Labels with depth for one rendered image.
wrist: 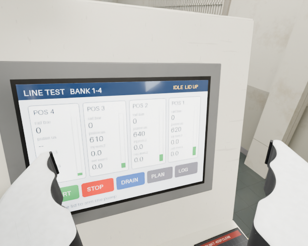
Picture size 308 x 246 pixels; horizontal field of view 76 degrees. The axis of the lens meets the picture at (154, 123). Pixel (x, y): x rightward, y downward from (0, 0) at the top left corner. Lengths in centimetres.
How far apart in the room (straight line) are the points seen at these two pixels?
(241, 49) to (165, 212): 47
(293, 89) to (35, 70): 218
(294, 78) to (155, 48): 198
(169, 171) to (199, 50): 30
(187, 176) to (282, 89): 194
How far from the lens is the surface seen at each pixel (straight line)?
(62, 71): 41
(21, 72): 42
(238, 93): 58
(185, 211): 61
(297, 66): 232
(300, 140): 256
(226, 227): 72
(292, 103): 234
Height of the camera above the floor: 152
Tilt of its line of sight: 27 degrees down
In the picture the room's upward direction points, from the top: 5 degrees clockwise
